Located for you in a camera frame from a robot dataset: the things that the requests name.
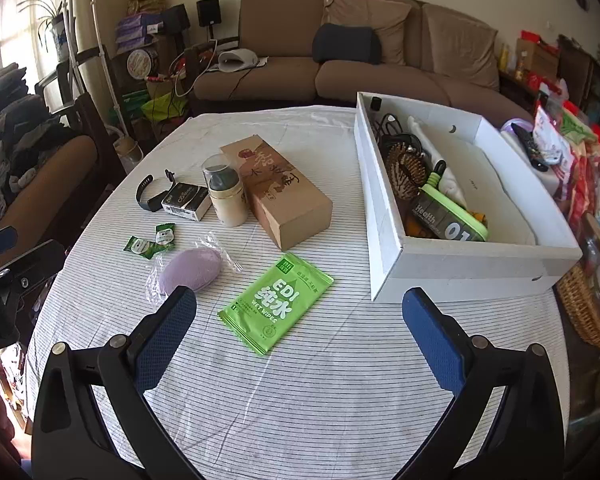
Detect potted plant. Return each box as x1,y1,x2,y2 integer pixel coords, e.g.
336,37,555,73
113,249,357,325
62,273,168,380
17,0,73,63

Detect black speaker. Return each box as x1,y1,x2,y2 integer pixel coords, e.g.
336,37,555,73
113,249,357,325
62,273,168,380
196,0,222,27
161,4,191,36

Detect green bag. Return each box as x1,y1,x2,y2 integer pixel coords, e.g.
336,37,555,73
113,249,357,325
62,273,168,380
141,92,188,122

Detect brown cardboard box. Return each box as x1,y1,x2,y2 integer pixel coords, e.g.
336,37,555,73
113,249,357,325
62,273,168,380
219,134,334,252

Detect wooden hairbrush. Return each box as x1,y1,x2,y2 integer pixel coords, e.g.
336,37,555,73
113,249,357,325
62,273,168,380
384,141,433,201

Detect white massager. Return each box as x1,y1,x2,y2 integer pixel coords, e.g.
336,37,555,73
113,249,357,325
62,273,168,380
217,49,261,72

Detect straw woven bag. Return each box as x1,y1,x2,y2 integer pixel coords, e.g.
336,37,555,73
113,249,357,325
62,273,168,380
127,0,166,16

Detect black and green ribbed tool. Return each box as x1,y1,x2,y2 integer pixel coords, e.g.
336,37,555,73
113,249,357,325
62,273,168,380
426,160,448,188

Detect desktop with striped tablecloth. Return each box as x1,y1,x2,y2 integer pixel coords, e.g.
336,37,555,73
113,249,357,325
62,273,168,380
22,105,581,480

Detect stack of purple boxes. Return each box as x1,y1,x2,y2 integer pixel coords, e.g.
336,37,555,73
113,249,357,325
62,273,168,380
116,12,161,53

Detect dark lumbar pillow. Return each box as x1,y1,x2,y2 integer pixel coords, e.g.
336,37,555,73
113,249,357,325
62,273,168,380
312,23,383,66

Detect black cables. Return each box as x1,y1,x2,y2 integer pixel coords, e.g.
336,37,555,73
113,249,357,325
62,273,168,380
375,112,421,153

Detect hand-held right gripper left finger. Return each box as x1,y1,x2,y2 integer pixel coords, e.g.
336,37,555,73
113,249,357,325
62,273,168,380
32,285,199,480

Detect white cloth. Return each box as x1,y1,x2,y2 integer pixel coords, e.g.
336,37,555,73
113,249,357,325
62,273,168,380
406,116,468,208

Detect tan sofa cushion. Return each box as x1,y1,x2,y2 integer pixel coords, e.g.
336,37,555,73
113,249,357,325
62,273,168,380
422,4,501,92
325,0,413,66

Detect pile of folded clothes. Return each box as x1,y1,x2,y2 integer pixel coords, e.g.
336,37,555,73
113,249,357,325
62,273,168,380
0,62,88,226

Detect pile of snack packets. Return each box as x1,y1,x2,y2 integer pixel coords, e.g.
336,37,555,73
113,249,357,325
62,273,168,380
530,80,600,271

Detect wicker basket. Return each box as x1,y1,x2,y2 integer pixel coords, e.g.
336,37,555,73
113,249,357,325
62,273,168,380
555,262,600,351

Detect wooden armchair brown cushion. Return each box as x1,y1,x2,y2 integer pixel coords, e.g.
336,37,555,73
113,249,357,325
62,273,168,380
0,50,126,241

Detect green tube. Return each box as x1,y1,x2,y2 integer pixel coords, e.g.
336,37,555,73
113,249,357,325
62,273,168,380
411,183,489,242

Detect round tin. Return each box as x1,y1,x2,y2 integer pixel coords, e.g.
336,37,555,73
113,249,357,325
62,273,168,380
126,47,161,81

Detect green wet wipes pack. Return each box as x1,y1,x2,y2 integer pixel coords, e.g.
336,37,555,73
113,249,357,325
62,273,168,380
217,251,335,356

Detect white storage box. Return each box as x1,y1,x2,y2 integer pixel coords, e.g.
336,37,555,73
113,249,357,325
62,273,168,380
354,91,583,303

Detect brown sofa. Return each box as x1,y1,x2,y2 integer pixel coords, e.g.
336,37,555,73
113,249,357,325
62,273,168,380
189,0,536,123

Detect red and brown carton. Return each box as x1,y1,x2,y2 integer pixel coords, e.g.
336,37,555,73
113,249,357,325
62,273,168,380
516,30,561,81

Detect glass jar brown lid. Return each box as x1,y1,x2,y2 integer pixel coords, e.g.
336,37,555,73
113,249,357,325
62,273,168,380
580,214,600,266

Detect orange object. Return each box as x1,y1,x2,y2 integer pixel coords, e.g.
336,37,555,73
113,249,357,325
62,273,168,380
404,210,433,237

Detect beige bottle with clear cap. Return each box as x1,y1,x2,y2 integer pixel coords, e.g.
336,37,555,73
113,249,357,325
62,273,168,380
201,153,249,227

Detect black tissue pack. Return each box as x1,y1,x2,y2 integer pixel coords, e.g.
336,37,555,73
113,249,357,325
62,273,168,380
161,183,212,222

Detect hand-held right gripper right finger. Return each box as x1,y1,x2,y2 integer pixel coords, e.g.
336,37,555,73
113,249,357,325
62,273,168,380
395,287,566,480

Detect beige floor jug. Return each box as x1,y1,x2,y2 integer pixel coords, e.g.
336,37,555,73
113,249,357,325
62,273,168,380
112,135,143,171

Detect purple sponge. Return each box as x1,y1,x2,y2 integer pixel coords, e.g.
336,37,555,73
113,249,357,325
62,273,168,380
147,231,243,297

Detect dark wooden cabinet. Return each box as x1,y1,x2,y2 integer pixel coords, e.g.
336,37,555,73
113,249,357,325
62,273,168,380
555,35,600,111

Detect black remote control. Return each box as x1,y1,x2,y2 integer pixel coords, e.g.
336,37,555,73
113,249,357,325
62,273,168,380
511,122,551,171

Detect black wristband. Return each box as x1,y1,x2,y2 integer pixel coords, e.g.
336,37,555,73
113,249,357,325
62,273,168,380
135,169,179,212

